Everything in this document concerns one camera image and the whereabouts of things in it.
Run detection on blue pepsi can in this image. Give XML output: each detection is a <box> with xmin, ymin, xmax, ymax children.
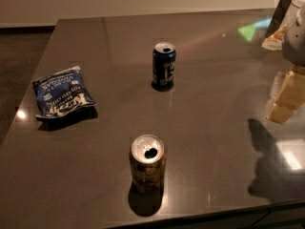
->
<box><xmin>152</xmin><ymin>42</ymin><xmax>176</xmax><ymax>90</ymax></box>

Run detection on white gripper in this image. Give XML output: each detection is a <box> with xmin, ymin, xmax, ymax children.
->
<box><xmin>266</xmin><ymin>15</ymin><xmax>305</xmax><ymax>124</ymax></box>

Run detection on orange soda can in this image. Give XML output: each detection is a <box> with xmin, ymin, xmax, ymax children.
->
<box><xmin>129</xmin><ymin>135</ymin><xmax>166</xmax><ymax>194</ymax></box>

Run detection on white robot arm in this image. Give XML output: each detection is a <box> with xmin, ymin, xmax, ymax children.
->
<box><xmin>262</xmin><ymin>0</ymin><xmax>305</xmax><ymax>124</ymax></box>

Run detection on yellow snack packet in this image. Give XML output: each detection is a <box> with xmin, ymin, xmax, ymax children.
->
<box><xmin>262</xmin><ymin>26</ymin><xmax>287</xmax><ymax>51</ymax></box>

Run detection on black box at table edge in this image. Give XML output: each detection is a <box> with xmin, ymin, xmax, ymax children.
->
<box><xmin>265</xmin><ymin>0</ymin><xmax>292</xmax><ymax>38</ymax></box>

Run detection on blue potato chip bag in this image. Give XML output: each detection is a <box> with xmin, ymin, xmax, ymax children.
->
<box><xmin>31</xmin><ymin>66</ymin><xmax>96</xmax><ymax>120</ymax></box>

